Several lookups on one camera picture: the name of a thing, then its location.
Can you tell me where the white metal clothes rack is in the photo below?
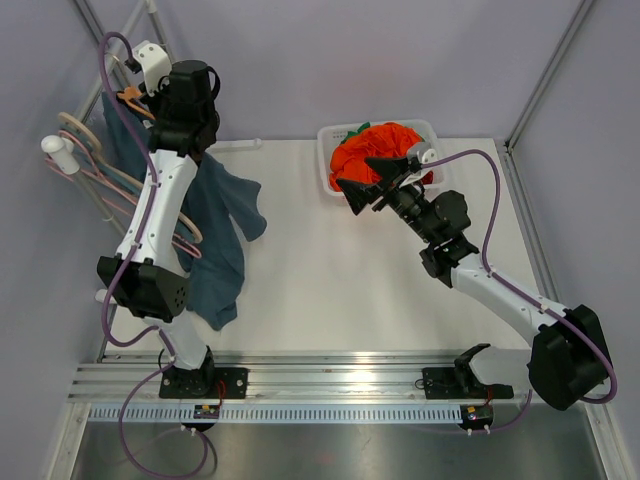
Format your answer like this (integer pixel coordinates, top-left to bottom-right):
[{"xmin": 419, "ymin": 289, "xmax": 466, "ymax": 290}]
[{"xmin": 40, "ymin": 0, "xmax": 264, "ymax": 304}]

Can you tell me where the orange hanger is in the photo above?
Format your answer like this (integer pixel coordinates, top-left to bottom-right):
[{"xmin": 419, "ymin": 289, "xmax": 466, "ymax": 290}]
[{"xmin": 116, "ymin": 86, "xmax": 155, "ymax": 120}]

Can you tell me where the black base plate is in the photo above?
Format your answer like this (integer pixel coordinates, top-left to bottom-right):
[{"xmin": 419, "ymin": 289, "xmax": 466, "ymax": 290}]
[
  {"xmin": 421, "ymin": 366, "xmax": 514, "ymax": 400},
  {"xmin": 159, "ymin": 367, "xmax": 249, "ymax": 400}
]

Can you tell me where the white slotted cable duct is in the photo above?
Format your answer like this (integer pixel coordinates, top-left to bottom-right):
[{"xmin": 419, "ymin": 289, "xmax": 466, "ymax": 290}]
[{"xmin": 89, "ymin": 403, "xmax": 462, "ymax": 425}]

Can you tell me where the orange t shirt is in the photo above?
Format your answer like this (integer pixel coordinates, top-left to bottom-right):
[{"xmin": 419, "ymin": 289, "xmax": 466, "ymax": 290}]
[{"xmin": 328, "ymin": 122, "xmax": 424, "ymax": 192}]

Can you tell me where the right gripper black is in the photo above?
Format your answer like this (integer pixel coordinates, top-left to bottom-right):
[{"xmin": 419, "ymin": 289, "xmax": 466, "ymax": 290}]
[{"xmin": 338, "ymin": 156, "xmax": 438, "ymax": 245}]

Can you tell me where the aluminium mounting rail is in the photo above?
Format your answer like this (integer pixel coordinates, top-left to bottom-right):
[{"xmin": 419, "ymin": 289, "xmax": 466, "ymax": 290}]
[{"xmin": 67, "ymin": 349, "xmax": 551, "ymax": 404}]

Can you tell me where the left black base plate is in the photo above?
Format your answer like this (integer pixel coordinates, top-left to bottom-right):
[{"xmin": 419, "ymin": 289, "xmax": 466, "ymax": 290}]
[{"xmin": 159, "ymin": 367, "xmax": 249, "ymax": 400}]

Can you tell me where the blue hanger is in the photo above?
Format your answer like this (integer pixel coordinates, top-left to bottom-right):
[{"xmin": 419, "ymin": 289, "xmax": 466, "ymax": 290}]
[{"xmin": 58, "ymin": 129, "xmax": 142, "ymax": 197}]

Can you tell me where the white t shirt red print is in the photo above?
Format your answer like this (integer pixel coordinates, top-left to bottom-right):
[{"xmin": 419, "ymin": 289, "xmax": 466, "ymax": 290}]
[{"xmin": 421, "ymin": 169, "xmax": 444, "ymax": 185}]

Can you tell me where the green t shirt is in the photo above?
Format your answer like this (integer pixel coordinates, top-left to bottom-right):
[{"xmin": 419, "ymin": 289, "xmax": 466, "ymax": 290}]
[{"xmin": 341, "ymin": 122, "xmax": 371, "ymax": 143}]

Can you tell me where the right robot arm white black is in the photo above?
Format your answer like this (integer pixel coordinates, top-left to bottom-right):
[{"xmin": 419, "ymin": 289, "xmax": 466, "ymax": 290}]
[{"xmin": 337, "ymin": 156, "xmax": 618, "ymax": 410}]

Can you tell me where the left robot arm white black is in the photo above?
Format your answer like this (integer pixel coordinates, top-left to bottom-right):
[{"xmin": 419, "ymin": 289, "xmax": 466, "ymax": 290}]
[{"xmin": 97, "ymin": 60, "xmax": 220, "ymax": 398}]

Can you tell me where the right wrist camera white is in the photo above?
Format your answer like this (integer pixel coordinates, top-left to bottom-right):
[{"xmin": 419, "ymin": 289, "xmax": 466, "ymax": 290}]
[{"xmin": 403, "ymin": 142, "xmax": 438, "ymax": 185}]

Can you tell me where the beige hanger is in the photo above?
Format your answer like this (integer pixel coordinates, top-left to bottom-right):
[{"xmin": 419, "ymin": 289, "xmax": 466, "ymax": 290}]
[{"xmin": 57, "ymin": 111, "xmax": 203, "ymax": 244}]

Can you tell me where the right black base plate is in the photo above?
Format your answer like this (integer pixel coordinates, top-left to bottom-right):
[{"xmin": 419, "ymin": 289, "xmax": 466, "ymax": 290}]
[{"xmin": 421, "ymin": 366, "xmax": 514, "ymax": 400}]

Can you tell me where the white plastic basket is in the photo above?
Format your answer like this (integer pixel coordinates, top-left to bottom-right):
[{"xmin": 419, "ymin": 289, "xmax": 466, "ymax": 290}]
[{"xmin": 317, "ymin": 119, "xmax": 444, "ymax": 204}]

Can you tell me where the blue grey t shirt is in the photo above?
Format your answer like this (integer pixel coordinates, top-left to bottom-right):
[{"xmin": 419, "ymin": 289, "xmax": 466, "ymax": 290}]
[{"xmin": 102, "ymin": 93, "xmax": 267, "ymax": 331}]

